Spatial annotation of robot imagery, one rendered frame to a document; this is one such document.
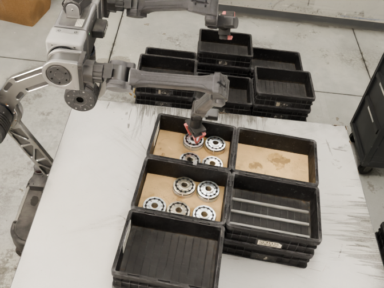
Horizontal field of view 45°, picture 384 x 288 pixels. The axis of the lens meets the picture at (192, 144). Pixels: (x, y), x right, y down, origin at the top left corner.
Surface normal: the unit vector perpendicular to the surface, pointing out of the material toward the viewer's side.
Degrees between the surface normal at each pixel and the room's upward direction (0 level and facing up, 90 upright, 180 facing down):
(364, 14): 90
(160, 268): 0
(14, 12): 91
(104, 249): 0
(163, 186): 0
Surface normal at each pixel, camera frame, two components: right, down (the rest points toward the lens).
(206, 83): -0.05, -0.15
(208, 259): 0.10, -0.69
